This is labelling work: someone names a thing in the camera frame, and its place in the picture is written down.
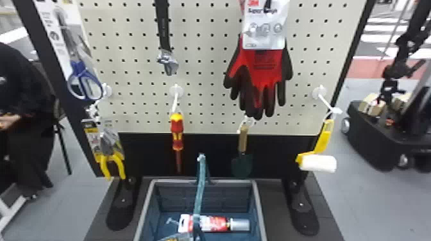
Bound red and white tube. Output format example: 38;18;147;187
177;213;251;234

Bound yellow paint roller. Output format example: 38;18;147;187
295;119;338;174

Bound white pegboard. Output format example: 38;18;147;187
12;0;376;237

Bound black adjustable wrench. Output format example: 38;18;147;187
154;0;180;76

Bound blue scissors on card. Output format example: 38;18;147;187
33;0;105;101

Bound green garden trowel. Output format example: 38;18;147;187
230;124;253;179

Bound red and black gloves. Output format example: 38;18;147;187
223;0;294;121

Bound blue basket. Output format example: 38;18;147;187
133;153;268;241

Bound yellow pliers on card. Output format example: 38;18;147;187
81;118;127;181

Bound person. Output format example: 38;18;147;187
0;42;58;200

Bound red and yellow screwdriver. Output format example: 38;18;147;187
169;112;185;174

